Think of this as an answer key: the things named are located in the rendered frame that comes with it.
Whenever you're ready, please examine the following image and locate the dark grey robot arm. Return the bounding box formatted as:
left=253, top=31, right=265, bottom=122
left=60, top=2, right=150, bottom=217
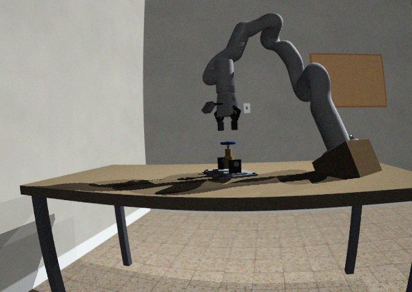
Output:
left=203, top=13, right=358, bottom=155

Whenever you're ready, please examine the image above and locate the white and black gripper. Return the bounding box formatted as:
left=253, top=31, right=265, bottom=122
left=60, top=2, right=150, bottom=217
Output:
left=214, top=92, right=241, bottom=131

